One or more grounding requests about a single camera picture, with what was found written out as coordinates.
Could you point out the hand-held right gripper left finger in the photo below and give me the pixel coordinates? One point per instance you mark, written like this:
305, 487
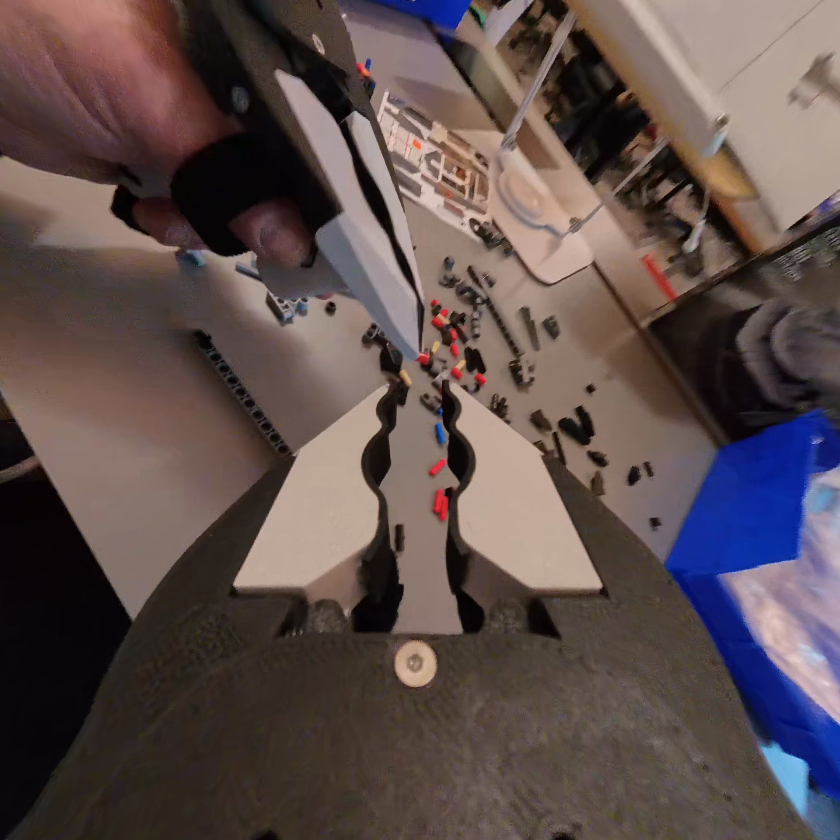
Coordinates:
308, 518

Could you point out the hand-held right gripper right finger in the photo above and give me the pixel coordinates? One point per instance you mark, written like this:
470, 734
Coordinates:
525, 518

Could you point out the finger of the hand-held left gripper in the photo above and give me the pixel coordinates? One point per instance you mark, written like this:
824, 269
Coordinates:
387, 193
338, 184

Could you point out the long grey lego beam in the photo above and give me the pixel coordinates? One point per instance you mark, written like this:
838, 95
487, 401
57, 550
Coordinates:
243, 390

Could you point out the pile of lego pieces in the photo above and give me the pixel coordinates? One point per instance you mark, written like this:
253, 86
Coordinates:
472, 361

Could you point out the lego instruction booklet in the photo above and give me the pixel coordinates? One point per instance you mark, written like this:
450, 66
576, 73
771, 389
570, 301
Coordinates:
433, 164

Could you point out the dark lego set box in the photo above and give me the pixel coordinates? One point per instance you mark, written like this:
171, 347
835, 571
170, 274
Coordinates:
754, 354

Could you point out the person's left hand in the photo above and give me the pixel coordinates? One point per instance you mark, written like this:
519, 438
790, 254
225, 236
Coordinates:
85, 79

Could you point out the blue plastic bin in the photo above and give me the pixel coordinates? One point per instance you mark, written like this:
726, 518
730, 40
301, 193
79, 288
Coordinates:
722, 525
420, 8

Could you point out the white round lamp base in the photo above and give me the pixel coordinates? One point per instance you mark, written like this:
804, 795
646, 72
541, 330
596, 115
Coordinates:
544, 223

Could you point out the dark metal shelving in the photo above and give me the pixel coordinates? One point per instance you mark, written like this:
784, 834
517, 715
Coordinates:
590, 118

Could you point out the clear plastic bags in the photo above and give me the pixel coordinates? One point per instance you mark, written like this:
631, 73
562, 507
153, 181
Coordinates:
800, 590

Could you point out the white cabinet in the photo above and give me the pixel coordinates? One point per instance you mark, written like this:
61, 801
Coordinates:
754, 98

